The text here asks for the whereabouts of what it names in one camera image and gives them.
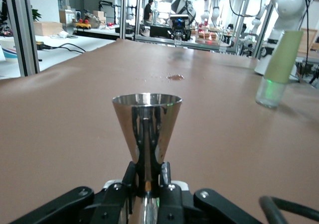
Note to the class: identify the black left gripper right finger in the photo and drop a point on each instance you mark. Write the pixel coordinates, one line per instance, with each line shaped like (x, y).
(172, 204)

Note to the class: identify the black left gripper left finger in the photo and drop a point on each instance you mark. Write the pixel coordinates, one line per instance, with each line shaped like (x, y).
(109, 204)

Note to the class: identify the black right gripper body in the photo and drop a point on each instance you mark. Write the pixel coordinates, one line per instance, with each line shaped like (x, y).
(179, 25)

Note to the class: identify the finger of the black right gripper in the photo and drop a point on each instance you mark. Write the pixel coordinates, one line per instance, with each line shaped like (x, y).
(171, 34)
(188, 34)

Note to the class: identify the clear glass flask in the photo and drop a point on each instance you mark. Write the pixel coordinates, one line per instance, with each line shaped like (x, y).
(178, 42)

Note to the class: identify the steel double-cone jigger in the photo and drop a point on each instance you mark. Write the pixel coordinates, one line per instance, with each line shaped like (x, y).
(147, 124)

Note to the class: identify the white paper cup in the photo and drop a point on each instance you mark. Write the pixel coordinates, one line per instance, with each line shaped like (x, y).
(8, 48)

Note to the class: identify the long black box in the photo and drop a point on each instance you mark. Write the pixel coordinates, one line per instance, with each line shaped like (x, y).
(159, 31)

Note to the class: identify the white bread rack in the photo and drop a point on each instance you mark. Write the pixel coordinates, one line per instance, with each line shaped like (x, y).
(208, 33)

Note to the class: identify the person in black clothes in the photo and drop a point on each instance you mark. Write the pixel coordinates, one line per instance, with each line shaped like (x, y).
(148, 12)

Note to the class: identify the spilled liquid puddle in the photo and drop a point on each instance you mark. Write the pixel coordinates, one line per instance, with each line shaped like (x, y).
(175, 77)

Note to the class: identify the cardboard box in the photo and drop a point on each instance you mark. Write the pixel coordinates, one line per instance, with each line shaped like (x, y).
(99, 15)

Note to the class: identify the brown cloth sack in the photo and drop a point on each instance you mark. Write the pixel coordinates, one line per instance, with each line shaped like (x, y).
(91, 18)

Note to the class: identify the brown table mat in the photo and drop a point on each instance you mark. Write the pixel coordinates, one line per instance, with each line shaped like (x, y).
(224, 134)

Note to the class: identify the yellow box with red buttons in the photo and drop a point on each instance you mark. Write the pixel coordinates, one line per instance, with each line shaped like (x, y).
(83, 25)

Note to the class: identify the green sleeved glass bottle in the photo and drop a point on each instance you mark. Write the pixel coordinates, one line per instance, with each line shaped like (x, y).
(281, 59)

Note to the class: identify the white power adapter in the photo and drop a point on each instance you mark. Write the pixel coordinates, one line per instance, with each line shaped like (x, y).
(61, 34)

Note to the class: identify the light wooden planter box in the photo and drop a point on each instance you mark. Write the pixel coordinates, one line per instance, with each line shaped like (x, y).
(47, 28)

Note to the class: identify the green potted plant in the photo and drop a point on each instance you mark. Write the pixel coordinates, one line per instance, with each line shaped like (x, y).
(36, 15)

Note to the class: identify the aluminium frame post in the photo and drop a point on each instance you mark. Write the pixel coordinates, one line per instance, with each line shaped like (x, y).
(22, 34)
(137, 10)
(263, 32)
(123, 10)

